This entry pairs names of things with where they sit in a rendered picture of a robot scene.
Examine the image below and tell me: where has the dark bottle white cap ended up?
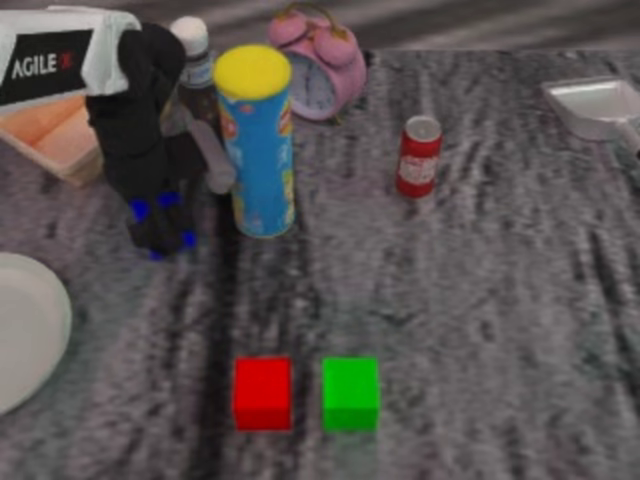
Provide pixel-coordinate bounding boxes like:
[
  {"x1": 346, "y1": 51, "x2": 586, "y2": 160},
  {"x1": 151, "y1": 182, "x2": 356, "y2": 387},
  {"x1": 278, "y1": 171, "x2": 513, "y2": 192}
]
[{"x1": 168, "y1": 16, "x2": 224, "y2": 137}]

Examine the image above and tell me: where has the white round plate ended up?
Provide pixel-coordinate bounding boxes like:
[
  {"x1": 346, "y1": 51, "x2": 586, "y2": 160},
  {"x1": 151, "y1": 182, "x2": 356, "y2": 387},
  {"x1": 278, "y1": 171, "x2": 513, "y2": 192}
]
[{"x1": 0, "y1": 251, "x2": 73, "y2": 417}]

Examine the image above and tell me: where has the blue chips can yellow lid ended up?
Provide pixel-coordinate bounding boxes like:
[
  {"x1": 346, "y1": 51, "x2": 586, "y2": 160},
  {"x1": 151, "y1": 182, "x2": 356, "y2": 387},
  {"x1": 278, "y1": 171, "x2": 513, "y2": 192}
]
[{"x1": 212, "y1": 44, "x2": 297, "y2": 238}]

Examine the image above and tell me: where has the grey oblong handle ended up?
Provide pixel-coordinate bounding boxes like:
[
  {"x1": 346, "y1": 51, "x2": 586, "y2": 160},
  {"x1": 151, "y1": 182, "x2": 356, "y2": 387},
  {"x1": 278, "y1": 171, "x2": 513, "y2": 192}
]
[{"x1": 187, "y1": 120, "x2": 237, "y2": 194}]

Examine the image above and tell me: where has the peach open box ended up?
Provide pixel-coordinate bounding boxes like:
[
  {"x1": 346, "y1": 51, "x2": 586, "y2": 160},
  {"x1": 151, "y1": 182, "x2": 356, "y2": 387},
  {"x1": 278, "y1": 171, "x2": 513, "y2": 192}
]
[{"x1": 0, "y1": 94, "x2": 107, "y2": 188}]

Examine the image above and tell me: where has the green cube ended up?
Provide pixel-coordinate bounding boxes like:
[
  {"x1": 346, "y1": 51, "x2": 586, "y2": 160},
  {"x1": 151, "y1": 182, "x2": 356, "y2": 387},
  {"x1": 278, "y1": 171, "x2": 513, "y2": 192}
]
[{"x1": 320, "y1": 355, "x2": 380, "y2": 433}]

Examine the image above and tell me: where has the red cube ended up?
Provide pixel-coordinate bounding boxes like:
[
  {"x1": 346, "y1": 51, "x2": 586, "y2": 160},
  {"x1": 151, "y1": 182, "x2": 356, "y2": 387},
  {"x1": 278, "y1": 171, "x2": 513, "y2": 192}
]
[{"x1": 232, "y1": 355, "x2": 293, "y2": 432}]

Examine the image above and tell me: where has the red soda can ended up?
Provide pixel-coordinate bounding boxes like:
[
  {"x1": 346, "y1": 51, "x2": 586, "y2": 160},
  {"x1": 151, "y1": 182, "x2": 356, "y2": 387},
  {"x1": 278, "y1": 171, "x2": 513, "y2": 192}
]
[{"x1": 395, "y1": 115, "x2": 444, "y2": 199}]

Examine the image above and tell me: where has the pink alarm clock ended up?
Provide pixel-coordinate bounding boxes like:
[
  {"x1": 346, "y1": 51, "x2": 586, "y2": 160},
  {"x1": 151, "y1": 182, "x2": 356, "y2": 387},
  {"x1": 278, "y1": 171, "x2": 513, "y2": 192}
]
[{"x1": 266, "y1": 3, "x2": 368, "y2": 122}]

